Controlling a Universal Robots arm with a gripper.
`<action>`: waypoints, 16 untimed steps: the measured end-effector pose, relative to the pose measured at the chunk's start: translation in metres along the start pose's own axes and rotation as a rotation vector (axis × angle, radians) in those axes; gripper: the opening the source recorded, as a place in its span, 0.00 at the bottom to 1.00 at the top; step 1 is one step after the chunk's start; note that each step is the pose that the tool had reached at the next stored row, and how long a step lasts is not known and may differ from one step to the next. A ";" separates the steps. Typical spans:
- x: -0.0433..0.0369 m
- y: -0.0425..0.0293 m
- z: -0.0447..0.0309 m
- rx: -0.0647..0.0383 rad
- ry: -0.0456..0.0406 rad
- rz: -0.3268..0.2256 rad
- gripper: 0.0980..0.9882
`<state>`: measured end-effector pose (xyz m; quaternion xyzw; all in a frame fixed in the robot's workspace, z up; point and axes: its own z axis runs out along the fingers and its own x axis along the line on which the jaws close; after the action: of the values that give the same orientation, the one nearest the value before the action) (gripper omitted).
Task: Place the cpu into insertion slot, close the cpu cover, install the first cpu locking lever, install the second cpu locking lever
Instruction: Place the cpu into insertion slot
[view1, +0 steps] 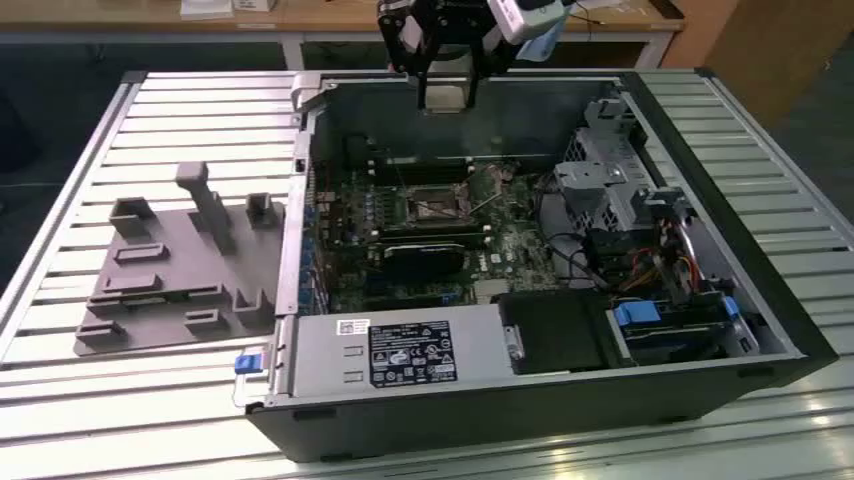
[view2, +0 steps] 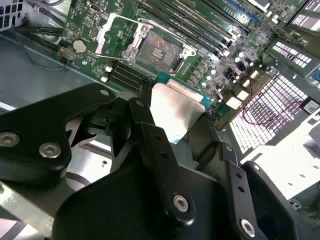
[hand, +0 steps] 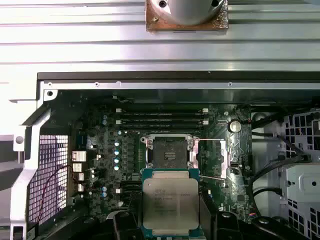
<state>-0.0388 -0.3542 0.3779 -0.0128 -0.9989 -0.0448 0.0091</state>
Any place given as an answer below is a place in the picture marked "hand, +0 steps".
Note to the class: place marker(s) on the silver drive cage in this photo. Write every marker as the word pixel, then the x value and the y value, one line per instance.
pixel 302 180

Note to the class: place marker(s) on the black RAM slot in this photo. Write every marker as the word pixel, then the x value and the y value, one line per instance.
pixel 160 110
pixel 160 126
pixel 160 122
pixel 160 114

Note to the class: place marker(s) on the silver CPU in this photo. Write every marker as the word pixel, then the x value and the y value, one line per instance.
pixel 170 197

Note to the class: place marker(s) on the black PC case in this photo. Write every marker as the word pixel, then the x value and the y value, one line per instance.
pixel 175 86

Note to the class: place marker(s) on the round coin battery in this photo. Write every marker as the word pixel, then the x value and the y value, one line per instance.
pixel 234 125

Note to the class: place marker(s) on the metal socket cover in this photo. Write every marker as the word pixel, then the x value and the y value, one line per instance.
pixel 225 160

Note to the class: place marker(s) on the silver rear port block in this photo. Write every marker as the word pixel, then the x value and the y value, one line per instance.
pixel 79 156

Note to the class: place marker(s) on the CPU socket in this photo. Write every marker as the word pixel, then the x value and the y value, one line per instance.
pixel 170 150

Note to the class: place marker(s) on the brown square base plate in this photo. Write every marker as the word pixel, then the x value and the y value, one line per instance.
pixel 152 25

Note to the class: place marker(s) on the green motherboard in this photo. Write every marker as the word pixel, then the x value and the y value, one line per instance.
pixel 215 117

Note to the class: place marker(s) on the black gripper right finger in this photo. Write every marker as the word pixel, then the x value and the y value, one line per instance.
pixel 208 220

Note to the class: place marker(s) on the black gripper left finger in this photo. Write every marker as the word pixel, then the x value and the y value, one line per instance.
pixel 122 227

